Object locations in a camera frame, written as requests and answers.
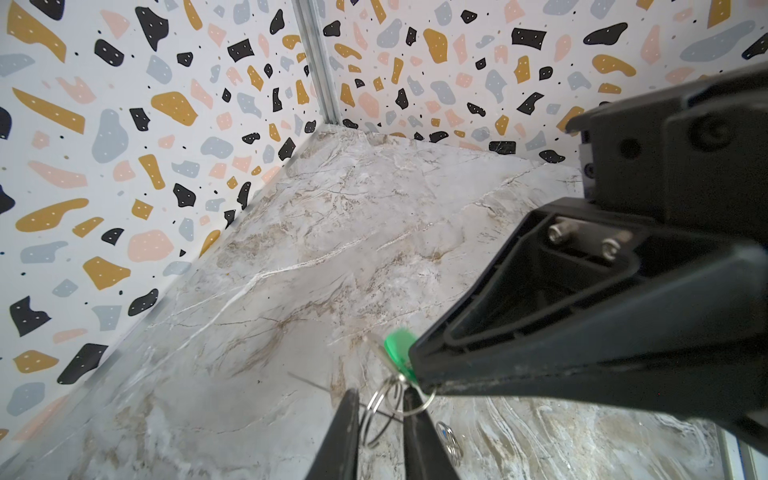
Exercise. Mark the aluminium corner post left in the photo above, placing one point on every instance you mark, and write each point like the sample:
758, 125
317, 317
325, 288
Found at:
308, 20

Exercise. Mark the green key tag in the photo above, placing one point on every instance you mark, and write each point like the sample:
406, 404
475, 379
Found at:
397, 346

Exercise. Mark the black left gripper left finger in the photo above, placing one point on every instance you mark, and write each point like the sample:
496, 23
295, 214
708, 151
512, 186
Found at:
337, 458

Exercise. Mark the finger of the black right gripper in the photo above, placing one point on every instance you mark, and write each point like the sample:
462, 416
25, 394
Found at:
616, 309

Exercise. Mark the small silver key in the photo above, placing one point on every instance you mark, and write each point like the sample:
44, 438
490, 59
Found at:
450, 443

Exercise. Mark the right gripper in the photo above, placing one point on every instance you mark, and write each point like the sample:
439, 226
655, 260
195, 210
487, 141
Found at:
692, 155

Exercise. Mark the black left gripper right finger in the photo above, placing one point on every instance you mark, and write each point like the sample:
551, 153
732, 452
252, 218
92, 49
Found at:
424, 455

